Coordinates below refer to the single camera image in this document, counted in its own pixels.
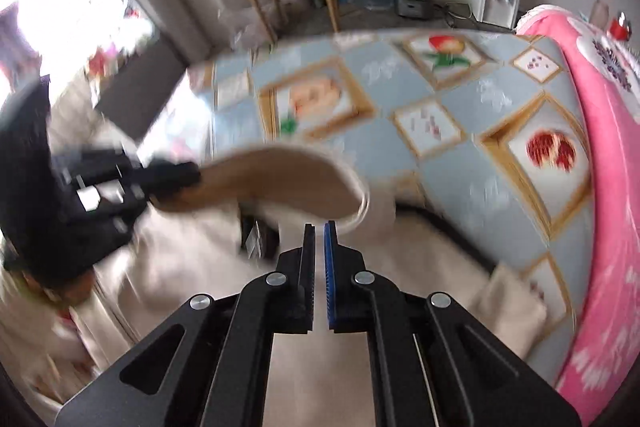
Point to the blue picture-patterned bedsheet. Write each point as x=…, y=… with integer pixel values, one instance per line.
x=465, y=107

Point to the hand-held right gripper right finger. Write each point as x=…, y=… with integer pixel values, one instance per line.
x=330, y=287

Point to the cream jacket with black trim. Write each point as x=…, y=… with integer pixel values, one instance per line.
x=280, y=177

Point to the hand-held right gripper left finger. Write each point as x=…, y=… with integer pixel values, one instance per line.
x=306, y=287

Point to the pink floral blanket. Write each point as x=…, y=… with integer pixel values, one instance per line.
x=615, y=207

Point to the dark cabinet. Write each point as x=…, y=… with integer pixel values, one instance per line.
x=140, y=92

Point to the glass jar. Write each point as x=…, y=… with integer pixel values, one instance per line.
x=599, y=12

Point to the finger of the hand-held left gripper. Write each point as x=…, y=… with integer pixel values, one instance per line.
x=170, y=174
x=120, y=207

